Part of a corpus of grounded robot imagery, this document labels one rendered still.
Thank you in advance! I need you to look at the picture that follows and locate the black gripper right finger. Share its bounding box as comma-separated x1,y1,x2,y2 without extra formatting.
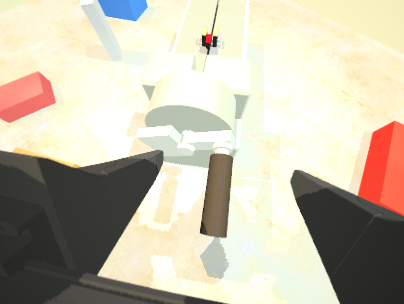
290,170,404,304

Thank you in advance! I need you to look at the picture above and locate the blue rectangular block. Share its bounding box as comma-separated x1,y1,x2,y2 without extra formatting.
97,0,148,22

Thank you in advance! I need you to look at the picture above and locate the white rectangular bar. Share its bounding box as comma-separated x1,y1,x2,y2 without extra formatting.
80,0,122,62

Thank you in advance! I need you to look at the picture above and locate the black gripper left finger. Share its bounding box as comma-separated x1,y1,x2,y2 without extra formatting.
0,150,163,275

